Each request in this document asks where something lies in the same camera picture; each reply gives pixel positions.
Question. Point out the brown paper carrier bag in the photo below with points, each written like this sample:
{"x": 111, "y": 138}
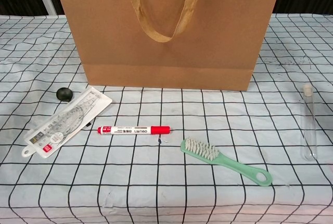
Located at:
{"x": 166, "y": 60}

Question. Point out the red white marker pen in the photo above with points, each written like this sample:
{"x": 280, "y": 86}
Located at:
{"x": 130, "y": 130}

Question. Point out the green plastic brush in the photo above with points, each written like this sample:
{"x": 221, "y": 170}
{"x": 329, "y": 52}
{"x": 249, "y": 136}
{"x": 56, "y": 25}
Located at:
{"x": 229, "y": 164}

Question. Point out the white black checkered tablecloth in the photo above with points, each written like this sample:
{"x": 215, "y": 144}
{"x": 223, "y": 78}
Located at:
{"x": 130, "y": 182}

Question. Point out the black round knob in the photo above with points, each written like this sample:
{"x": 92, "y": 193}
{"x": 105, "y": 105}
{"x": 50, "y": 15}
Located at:
{"x": 64, "y": 94}

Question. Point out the clear ruler set package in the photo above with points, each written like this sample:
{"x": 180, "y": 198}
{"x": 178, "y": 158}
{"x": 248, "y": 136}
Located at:
{"x": 65, "y": 122}

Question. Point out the clear test tube with cork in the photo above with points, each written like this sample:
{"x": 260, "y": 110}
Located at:
{"x": 307, "y": 88}

